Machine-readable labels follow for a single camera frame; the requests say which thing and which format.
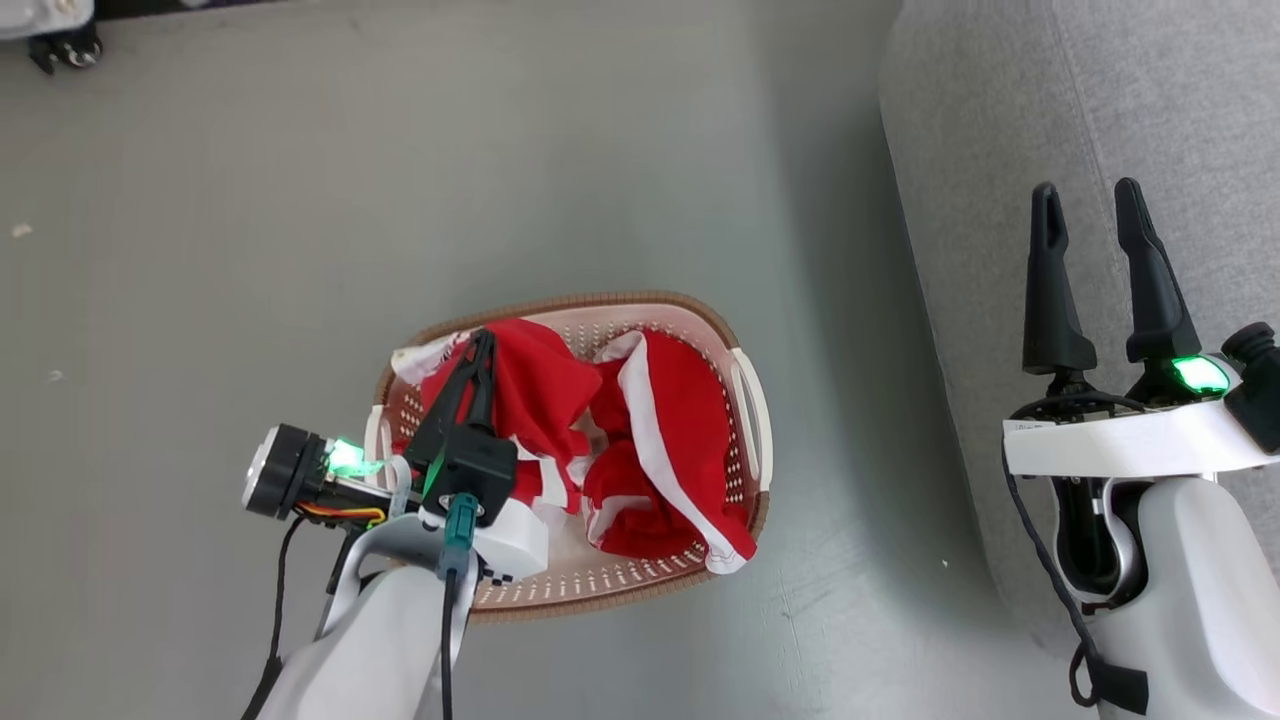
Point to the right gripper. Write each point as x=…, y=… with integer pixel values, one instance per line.
x=1120, y=445

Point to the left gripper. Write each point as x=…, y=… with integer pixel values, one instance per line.
x=290, y=470

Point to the red white-trimmed jersey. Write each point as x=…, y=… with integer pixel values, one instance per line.
x=680, y=420

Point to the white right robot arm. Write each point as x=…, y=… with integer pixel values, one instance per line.
x=1190, y=580

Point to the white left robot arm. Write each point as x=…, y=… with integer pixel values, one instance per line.
x=380, y=650

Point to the pink brown-rimmed laundry basket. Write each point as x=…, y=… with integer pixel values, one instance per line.
x=600, y=590

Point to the grey fabric sofa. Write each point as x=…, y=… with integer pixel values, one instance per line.
x=1100, y=120

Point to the black caster wheel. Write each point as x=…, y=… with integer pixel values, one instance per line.
x=75, y=50

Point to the white cart base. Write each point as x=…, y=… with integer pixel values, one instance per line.
x=40, y=15

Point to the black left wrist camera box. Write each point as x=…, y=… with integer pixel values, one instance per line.
x=475, y=465

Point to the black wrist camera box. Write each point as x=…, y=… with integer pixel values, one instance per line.
x=475, y=465
x=1262, y=395

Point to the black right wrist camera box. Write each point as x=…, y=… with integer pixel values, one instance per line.
x=1262, y=395

